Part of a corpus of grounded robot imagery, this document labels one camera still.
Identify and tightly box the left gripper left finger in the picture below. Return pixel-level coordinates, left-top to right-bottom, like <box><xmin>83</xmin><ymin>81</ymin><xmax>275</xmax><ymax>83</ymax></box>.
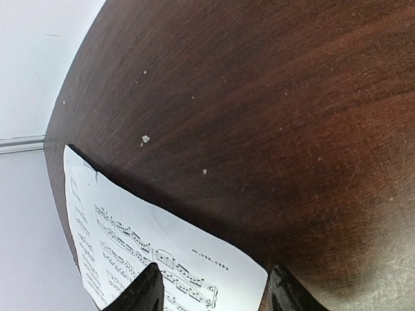
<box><xmin>105</xmin><ymin>262</ymin><xmax>165</xmax><ymax>311</ymax></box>

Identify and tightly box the left aluminium corner post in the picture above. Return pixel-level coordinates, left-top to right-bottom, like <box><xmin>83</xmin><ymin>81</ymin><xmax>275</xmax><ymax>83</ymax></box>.
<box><xmin>0</xmin><ymin>135</ymin><xmax>45</xmax><ymax>155</ymax></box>

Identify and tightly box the sheet music page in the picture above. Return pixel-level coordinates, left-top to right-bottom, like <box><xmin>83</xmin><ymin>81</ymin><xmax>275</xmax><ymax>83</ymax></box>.
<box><xmin>64</xmin><ymin>146</ymin><xmax>268</xmax><ymax>310</ymax></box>

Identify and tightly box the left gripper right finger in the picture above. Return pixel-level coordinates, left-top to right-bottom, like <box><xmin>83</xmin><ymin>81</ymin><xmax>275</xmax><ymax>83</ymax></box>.
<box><xmin>268</xmin><ymin>264</ymin><xmax>320</xmax><ymax>310</ymax></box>

